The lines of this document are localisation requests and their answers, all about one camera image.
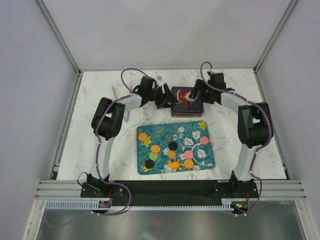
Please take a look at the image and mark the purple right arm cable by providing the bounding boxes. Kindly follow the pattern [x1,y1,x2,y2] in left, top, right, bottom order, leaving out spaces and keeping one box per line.
[200,61,274,201]

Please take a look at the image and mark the green sandwich cookie lower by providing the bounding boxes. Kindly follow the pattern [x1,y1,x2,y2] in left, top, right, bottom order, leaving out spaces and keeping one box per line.
[148,152,158,161]

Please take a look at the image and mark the black sandwich cookie lower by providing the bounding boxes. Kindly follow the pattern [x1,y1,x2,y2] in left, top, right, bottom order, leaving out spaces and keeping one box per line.
[144,159,155,169]

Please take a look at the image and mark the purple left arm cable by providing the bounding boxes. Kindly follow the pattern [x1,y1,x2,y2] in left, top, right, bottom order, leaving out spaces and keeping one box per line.
[94,67,148,183]

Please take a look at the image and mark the dotted orange sandwich biscuit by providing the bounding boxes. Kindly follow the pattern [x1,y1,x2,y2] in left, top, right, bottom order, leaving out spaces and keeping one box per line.
[183,159,194,170]

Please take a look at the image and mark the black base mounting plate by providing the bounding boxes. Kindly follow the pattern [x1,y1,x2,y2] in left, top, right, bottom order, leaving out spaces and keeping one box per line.
[80,179,260,207]

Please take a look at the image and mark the orange fish cookie lower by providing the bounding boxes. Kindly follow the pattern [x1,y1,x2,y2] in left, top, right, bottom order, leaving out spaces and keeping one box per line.
[167,161,181,169]

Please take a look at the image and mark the teal floral serving tray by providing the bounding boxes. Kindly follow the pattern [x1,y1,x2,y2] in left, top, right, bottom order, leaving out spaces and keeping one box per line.
[136,120,216,175]

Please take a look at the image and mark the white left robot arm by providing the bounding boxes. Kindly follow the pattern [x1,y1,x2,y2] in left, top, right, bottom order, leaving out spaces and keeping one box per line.
[80,76,179,198]

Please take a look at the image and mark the dotted orange biscuit centre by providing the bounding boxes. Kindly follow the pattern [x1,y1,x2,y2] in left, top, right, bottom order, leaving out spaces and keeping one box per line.
[150,144,161,154]

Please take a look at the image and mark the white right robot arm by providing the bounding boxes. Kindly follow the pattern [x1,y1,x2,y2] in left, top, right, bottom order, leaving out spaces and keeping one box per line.
[190,71,274,198]

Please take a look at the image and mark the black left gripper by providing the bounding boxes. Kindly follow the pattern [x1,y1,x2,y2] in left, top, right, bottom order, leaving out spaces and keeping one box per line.
[147,84,178,110]

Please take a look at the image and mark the plain orange cookie middle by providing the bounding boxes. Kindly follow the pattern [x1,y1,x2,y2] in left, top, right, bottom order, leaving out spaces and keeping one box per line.
[167,150,177,159]

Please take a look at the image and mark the black sandwich cookie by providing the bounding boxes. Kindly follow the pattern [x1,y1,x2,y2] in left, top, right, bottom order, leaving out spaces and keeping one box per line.
[168,141,178,151]
[144,159,155,169]

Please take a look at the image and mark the square cookie tin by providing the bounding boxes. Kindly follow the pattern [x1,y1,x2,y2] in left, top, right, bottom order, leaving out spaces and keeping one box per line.
[171,112,202,118]

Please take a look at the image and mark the aluminium frame rail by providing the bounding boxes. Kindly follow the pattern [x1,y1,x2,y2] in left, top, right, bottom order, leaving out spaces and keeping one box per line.
[35,179,307,201]

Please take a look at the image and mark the pink sandwich cookie upper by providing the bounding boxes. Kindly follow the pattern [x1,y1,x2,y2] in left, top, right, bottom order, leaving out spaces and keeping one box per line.
[199,136,210,145]

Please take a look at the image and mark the slotted white cable duct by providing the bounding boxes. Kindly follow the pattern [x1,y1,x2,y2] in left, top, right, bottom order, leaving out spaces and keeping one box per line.
[45,198,249,211]

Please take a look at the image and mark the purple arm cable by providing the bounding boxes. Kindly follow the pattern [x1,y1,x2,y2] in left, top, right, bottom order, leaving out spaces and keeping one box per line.
[200,61,274,201]
[94,67,148,183]

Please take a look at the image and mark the silver metal tongs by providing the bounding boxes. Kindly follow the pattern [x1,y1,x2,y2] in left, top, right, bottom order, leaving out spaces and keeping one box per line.
[111,84,131,123]

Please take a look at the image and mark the pink sandwich cookie lower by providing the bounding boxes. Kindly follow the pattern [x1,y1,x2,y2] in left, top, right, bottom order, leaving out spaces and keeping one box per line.
[183,150,193,159]

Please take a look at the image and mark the black sandwich cookie upper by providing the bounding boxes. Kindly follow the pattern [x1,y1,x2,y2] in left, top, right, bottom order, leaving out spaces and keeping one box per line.
[168,141,178,151]

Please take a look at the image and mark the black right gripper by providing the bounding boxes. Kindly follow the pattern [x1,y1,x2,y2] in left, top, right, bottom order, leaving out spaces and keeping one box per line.
[188,79,214,105]

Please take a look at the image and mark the dotted orange biscuit far left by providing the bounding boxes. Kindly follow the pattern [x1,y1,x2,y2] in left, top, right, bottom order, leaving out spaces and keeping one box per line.
[138,132,148,142]

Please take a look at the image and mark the pink sandwich cookie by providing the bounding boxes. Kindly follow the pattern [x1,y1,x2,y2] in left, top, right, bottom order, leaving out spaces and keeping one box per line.
[199,136,210,145]
[183,150,193,159]

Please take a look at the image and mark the gold tin lid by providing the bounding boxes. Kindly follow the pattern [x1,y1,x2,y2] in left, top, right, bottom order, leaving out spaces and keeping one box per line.
[171,86,204,115]

